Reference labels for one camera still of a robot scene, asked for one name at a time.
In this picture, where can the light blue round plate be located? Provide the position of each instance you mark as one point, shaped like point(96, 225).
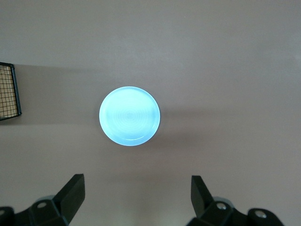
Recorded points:
point(129, 116)

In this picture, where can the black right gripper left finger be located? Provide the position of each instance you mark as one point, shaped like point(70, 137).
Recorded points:
point(68, 195)

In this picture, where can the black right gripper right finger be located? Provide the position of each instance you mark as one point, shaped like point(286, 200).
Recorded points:
point(204, 200)

